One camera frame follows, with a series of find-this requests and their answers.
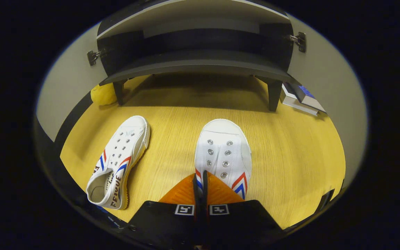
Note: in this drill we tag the yellow soft cushion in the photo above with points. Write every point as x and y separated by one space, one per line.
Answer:
103 94

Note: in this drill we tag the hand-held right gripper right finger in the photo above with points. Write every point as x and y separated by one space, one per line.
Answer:
238 225

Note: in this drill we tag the grey shoe cabinet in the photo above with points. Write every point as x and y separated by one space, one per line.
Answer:
193 62

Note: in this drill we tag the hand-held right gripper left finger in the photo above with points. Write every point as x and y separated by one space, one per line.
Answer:
172 225

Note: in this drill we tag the metal door hinge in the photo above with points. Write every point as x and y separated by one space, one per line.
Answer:
93 57
299 41

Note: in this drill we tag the blue cover book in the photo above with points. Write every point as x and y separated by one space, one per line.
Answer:
306 93

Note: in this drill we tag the white striped canvas shoe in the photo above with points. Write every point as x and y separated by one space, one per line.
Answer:
120 156
222 149

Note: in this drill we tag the white book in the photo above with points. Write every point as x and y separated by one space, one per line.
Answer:
288 99

